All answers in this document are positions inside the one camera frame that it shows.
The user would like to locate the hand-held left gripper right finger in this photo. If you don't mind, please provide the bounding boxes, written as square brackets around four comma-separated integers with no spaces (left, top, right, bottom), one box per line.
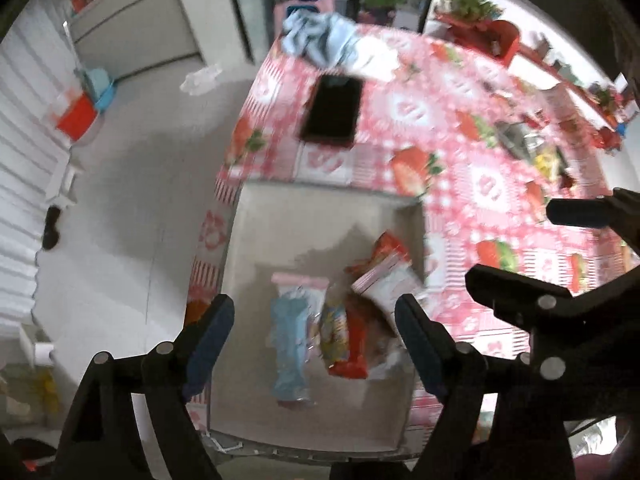
[395,294,576,480]

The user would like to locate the grey cardboard box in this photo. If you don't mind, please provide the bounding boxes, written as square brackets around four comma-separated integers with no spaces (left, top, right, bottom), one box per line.
[207,180,432,461]

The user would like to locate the light blue container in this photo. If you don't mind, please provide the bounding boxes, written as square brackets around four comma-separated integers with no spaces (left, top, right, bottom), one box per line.
[82,67,119,112]

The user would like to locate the pile of snack packets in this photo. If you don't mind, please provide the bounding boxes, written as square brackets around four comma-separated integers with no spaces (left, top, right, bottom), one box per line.
[495,110,577,188]

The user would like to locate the clear brown snack packet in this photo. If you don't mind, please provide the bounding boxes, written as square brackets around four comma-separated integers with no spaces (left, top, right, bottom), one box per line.
[366,307,412,379]

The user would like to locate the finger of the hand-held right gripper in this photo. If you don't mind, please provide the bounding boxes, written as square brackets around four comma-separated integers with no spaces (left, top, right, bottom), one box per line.
[465,264,591,411]
[546,187,640,262]

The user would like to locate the white cabinet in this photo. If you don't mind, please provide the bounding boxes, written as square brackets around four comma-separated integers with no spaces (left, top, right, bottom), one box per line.
[67,0,203,82]

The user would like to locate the yellow snack packet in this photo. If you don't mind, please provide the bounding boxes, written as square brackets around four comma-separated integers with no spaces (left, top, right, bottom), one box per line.
[319,300,351,367]

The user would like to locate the strawberry print pink tablecloth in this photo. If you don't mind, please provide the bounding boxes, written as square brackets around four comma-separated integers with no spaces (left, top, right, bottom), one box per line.
[185,25,640,441]

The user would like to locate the red white bucket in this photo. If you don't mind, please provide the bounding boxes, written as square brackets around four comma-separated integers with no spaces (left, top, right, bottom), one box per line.
[52,92,99,142]

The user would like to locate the black shoe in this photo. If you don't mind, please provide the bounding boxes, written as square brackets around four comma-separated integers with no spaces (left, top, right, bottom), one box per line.
[41,205,64,252]

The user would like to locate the blue white cloth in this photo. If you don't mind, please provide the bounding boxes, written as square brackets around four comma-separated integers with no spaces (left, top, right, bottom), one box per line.
[280,10,401,82]

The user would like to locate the white pink snack packet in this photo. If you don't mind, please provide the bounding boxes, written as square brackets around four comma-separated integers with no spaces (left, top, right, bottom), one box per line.
[350,255,427,322]

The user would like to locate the clear pink snack packet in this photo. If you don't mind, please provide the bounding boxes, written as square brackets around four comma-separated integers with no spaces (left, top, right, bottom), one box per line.
[270,272,328,311]

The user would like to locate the light blue snack packet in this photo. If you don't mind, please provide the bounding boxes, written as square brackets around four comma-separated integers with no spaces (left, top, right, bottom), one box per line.
[270,287,312,407]

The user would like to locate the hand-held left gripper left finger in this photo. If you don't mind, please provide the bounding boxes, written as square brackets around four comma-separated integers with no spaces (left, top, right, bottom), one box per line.
[52,294,236,480]

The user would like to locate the red snack packet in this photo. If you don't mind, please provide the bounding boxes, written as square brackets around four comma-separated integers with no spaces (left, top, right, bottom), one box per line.
[327,300,372,381]

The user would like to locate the orange snack packet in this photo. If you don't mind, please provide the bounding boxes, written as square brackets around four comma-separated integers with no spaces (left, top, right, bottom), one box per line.
[345,230,414,275]

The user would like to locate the black tablet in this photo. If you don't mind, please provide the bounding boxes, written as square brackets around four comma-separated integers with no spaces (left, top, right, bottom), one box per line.
[299,74,365,149]

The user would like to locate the white plastic bag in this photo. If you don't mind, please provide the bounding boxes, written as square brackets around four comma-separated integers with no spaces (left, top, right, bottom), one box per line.
[180,63,224,97]

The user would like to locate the red basket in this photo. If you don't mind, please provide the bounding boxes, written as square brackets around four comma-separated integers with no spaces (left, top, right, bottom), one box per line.
[435,15,522,67]

